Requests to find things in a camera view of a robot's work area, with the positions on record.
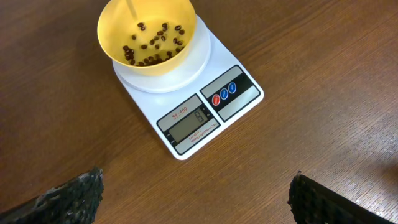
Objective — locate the white digital kitchen scale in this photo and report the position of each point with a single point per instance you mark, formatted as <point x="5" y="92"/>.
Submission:
<point x="192" y="104"/>

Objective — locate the yellow plastic bowl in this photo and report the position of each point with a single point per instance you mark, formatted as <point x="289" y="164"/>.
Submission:
<point x="119" y="20"/>

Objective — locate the beans in yellow bowl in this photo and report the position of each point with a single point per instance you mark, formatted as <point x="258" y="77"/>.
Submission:
<point x="154" y="43"/>

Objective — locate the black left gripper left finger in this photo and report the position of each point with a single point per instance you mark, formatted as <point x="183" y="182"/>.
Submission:
<point x="75" y="202"/>

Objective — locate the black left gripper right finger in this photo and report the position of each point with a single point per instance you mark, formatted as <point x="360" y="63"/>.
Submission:
<point x="313" y="203"/>

